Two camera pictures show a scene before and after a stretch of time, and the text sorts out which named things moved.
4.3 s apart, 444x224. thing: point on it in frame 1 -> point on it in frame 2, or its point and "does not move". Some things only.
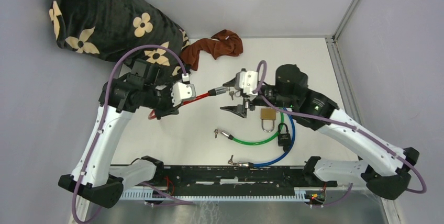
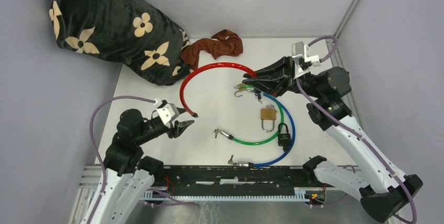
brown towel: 224,42 does not move
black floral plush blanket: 99,15 does not move
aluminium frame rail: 333,43 does not move
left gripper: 169,109 -> 181,126
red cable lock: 215,91 -> 186,76
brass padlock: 268,114 does not move
